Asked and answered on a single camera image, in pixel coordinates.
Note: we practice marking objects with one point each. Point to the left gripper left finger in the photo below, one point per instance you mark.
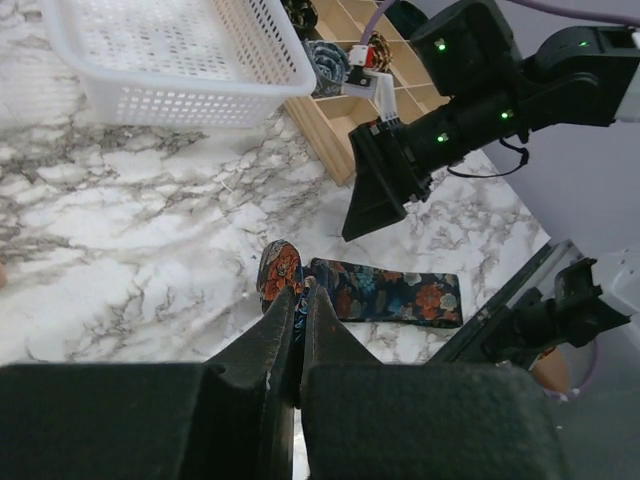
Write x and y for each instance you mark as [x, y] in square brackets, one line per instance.
[229, 417]

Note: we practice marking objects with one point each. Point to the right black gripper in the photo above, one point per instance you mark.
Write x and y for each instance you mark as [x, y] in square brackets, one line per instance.
[387, 175]

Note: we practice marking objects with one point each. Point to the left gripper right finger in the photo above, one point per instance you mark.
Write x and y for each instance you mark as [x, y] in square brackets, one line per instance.
[363, 419]

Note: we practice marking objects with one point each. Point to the navy floral tie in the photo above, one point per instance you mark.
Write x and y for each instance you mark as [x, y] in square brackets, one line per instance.
[359, 293]

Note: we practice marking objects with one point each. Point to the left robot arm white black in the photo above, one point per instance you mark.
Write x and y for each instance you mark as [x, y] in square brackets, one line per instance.
[574, 314]

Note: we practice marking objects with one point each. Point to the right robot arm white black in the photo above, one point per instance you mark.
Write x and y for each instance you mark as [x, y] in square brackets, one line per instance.
[585, 75]

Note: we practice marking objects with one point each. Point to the wooden compartment tray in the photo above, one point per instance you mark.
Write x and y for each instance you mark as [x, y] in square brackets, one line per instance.
[327, 122]

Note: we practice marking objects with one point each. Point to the rolled gold paisley tie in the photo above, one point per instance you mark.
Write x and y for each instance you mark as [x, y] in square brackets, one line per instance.
[380, 53]

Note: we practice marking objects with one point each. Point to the rolled blue grey tie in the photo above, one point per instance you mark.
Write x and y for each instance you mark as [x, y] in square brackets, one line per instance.
[331, 66]

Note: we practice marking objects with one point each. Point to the rolled dark olive tie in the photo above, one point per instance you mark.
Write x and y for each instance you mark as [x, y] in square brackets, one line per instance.
[302, 14]

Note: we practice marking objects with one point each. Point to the white plastic basket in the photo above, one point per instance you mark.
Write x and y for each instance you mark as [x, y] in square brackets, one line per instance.
[181, 64]

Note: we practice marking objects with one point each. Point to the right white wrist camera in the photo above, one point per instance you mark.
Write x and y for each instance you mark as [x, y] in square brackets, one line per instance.
[366, 83]

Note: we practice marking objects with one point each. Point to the black metal base rail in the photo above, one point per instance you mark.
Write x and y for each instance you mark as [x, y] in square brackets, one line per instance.
[465, 345]

